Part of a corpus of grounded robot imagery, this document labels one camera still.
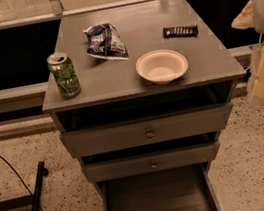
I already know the black stand base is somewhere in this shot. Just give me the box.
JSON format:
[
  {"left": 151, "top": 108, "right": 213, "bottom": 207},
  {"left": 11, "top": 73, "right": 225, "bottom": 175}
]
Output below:
[{"left": 0, "top": 161, "right": 49, "bottom": 211}]

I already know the green soda can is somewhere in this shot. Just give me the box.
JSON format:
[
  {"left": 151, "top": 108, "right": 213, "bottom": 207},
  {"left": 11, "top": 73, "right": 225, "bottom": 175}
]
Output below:
[{"left": 47, "top": 52, "right": 81, "bottom": 98}]

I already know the dark chocolate rxbar wrapper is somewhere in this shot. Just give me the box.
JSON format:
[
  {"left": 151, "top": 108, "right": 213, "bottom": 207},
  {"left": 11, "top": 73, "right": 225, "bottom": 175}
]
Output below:
[{"left": 162, "top": 25, "right": 198, "bottom": 38}]

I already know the grey open bottom drawer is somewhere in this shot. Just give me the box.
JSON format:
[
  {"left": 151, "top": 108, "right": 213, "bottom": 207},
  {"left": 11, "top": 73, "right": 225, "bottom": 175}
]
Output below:
[{"left": 102, "top": 164, "right": 222, "bottom": 211}]

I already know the grey top drawer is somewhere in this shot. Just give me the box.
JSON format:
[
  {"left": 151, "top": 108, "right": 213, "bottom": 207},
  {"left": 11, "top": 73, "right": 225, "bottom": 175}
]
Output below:
[{"left": 60, "top": 102, "right": 233, "bottom": 158}]

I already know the blue white chip bag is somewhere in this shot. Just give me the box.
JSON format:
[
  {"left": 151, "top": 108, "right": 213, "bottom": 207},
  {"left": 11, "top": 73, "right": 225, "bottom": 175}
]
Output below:
[{"left": 84, "top": 22, "right": 129, "bottom": 61}]

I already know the white paper bowl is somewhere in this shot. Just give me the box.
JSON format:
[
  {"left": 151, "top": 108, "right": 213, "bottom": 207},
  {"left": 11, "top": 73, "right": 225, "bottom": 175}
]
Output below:
[{"left": 135, "top": 49, "right": 189, "bottom": 85}]

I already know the grey wooden drawer cabinet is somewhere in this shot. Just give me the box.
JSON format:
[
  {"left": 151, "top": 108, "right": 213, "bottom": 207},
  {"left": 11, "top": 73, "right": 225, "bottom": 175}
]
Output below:
[{"left": 26, "top": 0, "right": 264, "bottom": 211}]

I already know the grey middle drawer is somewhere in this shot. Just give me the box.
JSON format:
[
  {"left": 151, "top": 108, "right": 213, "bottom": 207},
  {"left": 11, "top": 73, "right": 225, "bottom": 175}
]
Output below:
[{"left": 82, "top": 141, "right": 220, "bottom": 183}]

